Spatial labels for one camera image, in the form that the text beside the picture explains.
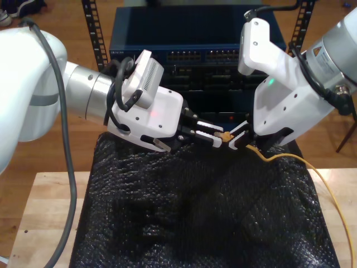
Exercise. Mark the black mesh mat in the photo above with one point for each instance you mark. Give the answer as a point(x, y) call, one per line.
point(181, 209)

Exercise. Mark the black perforated rack rail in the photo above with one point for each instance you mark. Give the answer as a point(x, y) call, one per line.
point(96, 33)
point(302, 25)

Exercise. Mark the wooden stand legs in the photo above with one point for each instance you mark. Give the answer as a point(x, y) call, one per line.
point(347, 134)

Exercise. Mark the dark sneaker white sole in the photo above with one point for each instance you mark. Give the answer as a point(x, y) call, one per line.
point(28, 7)

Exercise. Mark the black rack server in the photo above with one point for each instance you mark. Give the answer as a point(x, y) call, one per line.
point(212, 79)

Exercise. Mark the blue network switch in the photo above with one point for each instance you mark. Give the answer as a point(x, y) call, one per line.
point(181, 30)

